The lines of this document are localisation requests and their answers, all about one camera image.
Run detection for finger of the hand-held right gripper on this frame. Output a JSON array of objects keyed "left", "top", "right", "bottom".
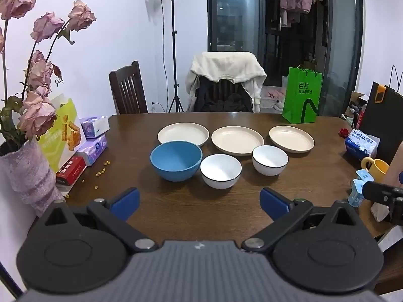
[{"left": 362, "top": 182, "right": 403, "bottom": 202}]

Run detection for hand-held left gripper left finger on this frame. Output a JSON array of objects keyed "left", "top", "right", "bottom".
[{"left": 46, "top": 188, "right": 158, "bottom": 253}]

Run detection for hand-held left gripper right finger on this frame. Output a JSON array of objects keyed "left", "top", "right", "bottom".
[{"left": 242, "top": 188, "right": 359, "bottom": 253}]

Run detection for white bowl black rim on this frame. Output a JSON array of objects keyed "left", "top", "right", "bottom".
[
  {"left": 252, "top": 145, "right": 289, "bottom": 176},
  {"left": 200, "top": 154, "right": 243, "bottom": 190}
]

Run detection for blue bowl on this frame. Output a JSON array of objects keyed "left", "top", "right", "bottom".
[{"left": 150, "top": 141, "right": 203, "bottom": 182}]

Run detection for cream round plate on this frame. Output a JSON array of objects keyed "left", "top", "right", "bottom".
[
  {"left": 268, "top": 125, "right": 315, "bottom": 154},
  {"left": 157, "top": 122, "right": 210, "bottom": 147},
  {"left": 211, "top": 126, "right": 264, "bottom": 156}
]

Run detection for yellow mug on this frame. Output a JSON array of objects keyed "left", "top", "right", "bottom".
[{"left": 361, "top": 157, "right": 391, "bottom": 183}]

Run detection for pink brown pitcher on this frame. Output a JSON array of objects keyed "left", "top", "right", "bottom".
[{"left": 382, "top": 140, "right": 403, "bottom": 184}]

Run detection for scattered yellow corn kernels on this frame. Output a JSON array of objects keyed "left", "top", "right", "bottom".
[{"left": 80, "top": 160, "right": 111, "bottom": 190}]

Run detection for blue white tissue pack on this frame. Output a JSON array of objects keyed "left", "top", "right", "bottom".
[{"left": 345, "top": 129, "right": 381, "bottom": 161}]

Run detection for purple floral tissue pack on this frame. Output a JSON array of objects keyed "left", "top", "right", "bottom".
[{"left": 76, "top": 134, "right": 108, "bottom": 167}]

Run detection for red box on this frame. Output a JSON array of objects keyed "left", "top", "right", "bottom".
[{"left": 56, "top": 155, "right": 87, "bottom": 186}]

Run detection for black paper bag orange tag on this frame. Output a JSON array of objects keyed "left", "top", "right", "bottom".
[{"left": 359, "top": 65, "right": 403, "bottom": 166}]

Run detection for purple white tissue box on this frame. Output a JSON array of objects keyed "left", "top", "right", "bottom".
[{"left": 79, "top": 115, "right": 110, "bottom": 139}]

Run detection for yellow green snack bag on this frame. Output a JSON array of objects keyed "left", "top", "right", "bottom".
[{"left": 38, "top": 94, "right": 83, "bottom": 174}]

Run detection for cardboard box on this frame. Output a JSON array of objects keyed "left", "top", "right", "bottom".
[{"left": 343, "top": 91, "right": 369, "bottom": 120}]

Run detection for pale pink textured vase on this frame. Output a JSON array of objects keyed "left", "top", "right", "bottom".
[{"left": 0, "top": 138, "right": 68, "bottom": 217}]

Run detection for green paper bag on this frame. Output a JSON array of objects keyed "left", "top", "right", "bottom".
[{"left": 282, "top": 65, "right": 324, "bottom": 124}]

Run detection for dark wooden chair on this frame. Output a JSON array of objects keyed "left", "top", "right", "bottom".
[
  {"left": 109, "top": 61, "right": 148, "bottom": 115},
  {"left": 201, "top": 77, "right": 254, "bottom": 113}
]

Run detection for dried pink rose bouquet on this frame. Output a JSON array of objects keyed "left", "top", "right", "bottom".
[{"left": 0, "top": 0, "right": 96, "bottom": 156}]

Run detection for dark clothing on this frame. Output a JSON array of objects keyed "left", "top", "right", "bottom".
[{"left": 193, "top": 77, "right": 254, "bottom": 113}]

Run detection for chair draped with clothes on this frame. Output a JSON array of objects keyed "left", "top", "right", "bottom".
[{"left": 186, "top": 51, "right": 267, "bottom": 113}]

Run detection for black framed glass sliding door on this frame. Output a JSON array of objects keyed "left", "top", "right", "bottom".
[{"left": 207, "top": 0, "right": 364, "bottom": 117}]

